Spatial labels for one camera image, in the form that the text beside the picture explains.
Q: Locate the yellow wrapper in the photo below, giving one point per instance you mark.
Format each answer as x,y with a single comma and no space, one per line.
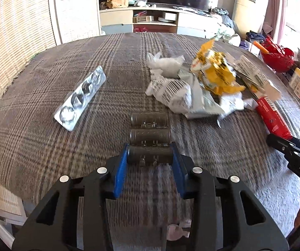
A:
218,70

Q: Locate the white barcode plastic bag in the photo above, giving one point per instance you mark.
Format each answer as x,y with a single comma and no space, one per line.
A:
170,91

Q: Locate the woven folding screen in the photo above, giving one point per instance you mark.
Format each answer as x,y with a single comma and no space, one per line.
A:
21,31

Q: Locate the orange stick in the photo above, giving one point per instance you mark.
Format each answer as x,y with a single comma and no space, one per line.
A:
259,47

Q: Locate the clear plastic bag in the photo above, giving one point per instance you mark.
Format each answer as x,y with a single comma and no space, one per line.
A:
165,66

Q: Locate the pile of clothes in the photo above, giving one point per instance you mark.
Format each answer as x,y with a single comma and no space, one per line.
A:
224,23

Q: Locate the pink curtain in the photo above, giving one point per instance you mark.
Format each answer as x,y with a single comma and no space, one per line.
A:
276,5

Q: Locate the grey striped table cloth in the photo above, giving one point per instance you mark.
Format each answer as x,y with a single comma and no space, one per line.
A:
61,149

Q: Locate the white bottle with yellow cap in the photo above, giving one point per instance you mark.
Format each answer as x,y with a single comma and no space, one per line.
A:
297,83

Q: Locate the red bowl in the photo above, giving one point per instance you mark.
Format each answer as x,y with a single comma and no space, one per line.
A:
278,60

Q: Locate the beige standing air conditioner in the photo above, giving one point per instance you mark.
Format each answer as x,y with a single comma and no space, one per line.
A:
249,5

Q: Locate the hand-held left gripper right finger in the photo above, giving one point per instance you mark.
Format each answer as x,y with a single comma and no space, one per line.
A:
178,172

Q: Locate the red box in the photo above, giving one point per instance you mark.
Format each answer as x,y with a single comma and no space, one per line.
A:
273,117

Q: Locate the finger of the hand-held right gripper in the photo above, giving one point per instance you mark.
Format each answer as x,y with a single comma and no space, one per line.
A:
278,141

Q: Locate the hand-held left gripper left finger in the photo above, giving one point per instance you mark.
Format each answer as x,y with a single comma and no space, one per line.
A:
121,172

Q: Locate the white crumpled tissue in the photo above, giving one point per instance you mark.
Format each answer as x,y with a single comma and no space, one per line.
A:
178,230

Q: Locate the white paper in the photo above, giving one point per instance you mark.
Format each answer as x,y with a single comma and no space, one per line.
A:
231,103

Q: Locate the wooden television cabinet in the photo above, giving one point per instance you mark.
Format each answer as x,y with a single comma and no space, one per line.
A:
118,18

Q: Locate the white cardboard box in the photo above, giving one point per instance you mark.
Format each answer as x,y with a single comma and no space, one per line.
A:
252,69

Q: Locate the silver blister pack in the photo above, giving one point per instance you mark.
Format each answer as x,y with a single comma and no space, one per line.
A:
79,99

